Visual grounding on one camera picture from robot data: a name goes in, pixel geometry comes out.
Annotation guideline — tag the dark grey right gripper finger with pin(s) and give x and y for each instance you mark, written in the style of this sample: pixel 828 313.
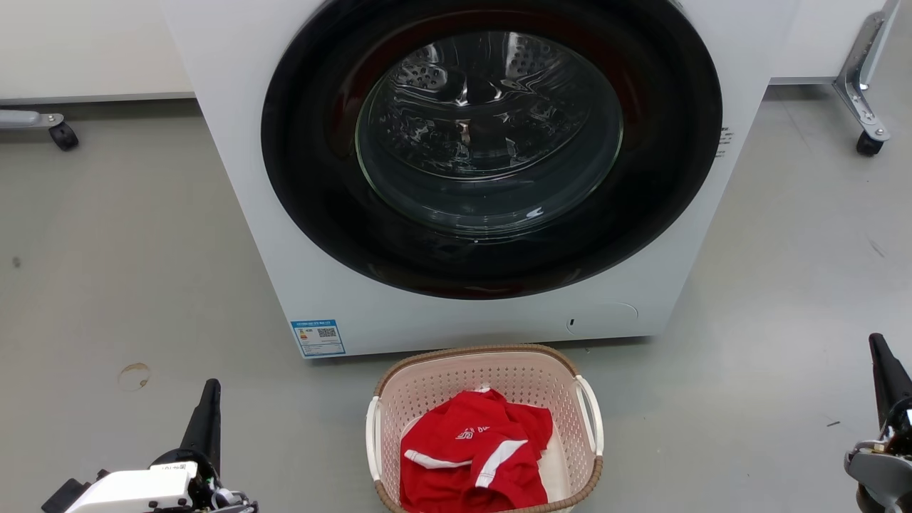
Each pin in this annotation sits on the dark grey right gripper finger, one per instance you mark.
pixel 889 377

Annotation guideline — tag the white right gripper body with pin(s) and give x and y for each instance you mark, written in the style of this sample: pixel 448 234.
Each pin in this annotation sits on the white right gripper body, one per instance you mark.
pixel 883 470

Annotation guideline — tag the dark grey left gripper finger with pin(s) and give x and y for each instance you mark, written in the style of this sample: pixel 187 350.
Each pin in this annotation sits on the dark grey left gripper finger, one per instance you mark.
pixel 203 427

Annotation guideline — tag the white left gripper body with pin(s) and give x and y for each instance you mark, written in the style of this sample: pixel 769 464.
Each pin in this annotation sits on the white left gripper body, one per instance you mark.
pixel 135 490

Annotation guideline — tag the pink perforated laundry basket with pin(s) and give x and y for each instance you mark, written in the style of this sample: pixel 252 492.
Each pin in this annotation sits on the pink perforated laundry basket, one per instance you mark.
pixel 491 367

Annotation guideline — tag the blue energy label sticker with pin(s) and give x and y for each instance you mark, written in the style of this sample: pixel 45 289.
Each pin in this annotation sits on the blue energy label sticker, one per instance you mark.
pixel 318 338

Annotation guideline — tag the black caster wheel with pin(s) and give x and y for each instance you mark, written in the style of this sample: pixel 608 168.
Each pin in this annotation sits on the black caster wheel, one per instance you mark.
pixel 64 137
pixel 869 144

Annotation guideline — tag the red shirt with white stripes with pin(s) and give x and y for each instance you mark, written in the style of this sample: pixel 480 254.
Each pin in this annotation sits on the red shirt with white stripes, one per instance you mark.
pixel 463 470

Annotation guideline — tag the black round washer door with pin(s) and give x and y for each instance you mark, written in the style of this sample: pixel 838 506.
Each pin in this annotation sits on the black round washer door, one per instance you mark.
pixel 306 178

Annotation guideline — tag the white front-load washing machine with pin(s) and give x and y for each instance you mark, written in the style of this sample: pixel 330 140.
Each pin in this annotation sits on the white front-load washing machine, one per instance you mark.
pixel 242 142

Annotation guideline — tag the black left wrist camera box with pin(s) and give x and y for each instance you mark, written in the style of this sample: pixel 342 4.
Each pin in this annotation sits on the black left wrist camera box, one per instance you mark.
pixel 63 497

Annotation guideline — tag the grey metal frame leg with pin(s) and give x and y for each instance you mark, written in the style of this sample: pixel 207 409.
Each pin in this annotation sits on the grey metal frame leg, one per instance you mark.
pixel 858 78
pixel 25 118

